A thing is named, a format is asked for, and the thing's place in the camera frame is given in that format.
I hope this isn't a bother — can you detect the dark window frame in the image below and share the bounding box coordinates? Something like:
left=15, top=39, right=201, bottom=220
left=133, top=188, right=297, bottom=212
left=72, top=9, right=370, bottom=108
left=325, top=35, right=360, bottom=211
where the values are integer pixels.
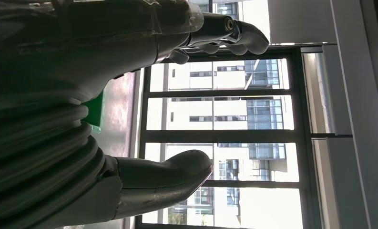
left=135, top=0, right=354, bottom=229

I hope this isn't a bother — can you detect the building outside window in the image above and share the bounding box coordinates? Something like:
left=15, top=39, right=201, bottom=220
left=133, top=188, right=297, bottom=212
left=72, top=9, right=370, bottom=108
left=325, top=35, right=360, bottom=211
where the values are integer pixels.
left=144, top=0, right=303, bottom=229

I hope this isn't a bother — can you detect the green work table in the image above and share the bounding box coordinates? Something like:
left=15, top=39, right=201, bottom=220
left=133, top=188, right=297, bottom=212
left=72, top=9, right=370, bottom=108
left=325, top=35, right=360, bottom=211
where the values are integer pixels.
left=81, top=89, right=106, bottom=134

